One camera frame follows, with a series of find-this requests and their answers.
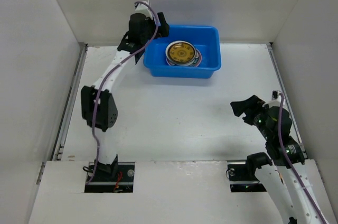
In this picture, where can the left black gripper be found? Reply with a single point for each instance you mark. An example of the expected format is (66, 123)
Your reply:
(164, 28)

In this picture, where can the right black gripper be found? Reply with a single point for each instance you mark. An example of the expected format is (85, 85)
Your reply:
(251, 110)

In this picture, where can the yellow patterned plate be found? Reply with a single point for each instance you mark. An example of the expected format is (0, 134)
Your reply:
(180, 53)

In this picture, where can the white plate green rim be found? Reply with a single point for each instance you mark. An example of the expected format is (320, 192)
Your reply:
(169, 61)

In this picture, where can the pink plate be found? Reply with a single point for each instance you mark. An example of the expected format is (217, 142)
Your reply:
(198, 58)

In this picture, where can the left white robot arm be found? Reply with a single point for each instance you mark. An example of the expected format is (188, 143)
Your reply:
(98, 107)

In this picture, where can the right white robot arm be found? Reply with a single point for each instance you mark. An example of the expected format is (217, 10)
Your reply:
(281, 168)

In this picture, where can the blue plastic bin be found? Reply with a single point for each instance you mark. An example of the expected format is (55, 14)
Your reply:
(204, 38)

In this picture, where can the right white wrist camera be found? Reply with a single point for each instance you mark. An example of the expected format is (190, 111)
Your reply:
(277, 99)

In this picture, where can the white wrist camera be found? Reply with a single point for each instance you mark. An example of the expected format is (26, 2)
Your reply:
(277, 99)
(143, 8)

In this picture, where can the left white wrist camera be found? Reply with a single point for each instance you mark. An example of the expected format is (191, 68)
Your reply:
(143, 8)

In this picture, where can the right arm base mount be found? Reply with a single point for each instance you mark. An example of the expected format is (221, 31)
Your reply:
(240, 179)

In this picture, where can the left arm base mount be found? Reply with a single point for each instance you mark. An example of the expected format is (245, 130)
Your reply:
(122, 182)

